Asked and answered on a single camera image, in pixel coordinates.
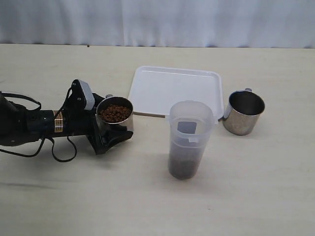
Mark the white curtain backdrop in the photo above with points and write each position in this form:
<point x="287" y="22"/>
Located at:
<point x="160" y="23"/>

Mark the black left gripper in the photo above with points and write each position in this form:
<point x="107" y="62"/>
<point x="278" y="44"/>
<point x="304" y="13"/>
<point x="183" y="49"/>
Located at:
<point x="81" y="122"/>

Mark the steel mug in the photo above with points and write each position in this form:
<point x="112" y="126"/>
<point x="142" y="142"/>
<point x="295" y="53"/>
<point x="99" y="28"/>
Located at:
<point x="116" y="112"/>
<point x="242" y="112"/>

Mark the clear plastic pitcher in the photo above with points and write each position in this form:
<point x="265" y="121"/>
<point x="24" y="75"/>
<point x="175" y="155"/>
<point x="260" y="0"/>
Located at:
<point x="191" y="124"/>

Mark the white plastic tray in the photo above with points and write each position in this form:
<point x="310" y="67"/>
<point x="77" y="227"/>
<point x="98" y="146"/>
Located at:
<point x="154" y="90"/>

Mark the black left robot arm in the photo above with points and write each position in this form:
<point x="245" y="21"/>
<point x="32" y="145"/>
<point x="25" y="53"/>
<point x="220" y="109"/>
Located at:
<point x="22" y="120"/>

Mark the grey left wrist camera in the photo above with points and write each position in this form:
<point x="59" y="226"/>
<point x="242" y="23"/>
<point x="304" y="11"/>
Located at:
<point x="88" y="95"/>

